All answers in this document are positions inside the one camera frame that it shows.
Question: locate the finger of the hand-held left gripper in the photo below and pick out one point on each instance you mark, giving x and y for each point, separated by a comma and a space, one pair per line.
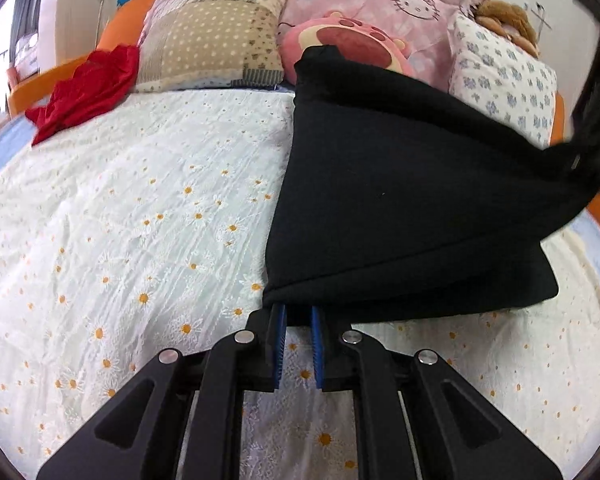
592, 125

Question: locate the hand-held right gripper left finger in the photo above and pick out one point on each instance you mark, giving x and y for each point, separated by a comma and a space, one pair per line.
280, 340

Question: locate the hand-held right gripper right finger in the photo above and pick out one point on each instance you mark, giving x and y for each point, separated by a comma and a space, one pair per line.
317, 345

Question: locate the black garment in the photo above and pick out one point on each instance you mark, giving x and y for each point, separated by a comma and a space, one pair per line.
405, 185

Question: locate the white blue-flowered pillow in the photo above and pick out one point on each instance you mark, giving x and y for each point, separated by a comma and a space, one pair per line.
505, 75

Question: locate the brown teddy bear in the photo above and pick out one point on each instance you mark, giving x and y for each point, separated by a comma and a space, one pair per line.
505, 15

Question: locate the white daisy blanket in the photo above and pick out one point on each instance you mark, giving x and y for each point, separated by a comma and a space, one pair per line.
130, 210

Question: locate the pink bear plush cushion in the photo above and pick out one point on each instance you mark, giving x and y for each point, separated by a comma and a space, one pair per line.
350, 35

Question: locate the beige dotted patchwork pillow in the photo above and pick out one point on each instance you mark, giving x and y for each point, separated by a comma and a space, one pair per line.
210, 35

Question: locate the red cloth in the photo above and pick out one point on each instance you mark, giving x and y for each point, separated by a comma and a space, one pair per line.
90, 85

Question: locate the metal wall hanger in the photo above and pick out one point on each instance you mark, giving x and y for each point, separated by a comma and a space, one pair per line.
101, 10
539, 15

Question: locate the orange bed frame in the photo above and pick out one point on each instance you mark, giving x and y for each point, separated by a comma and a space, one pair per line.
125, 25

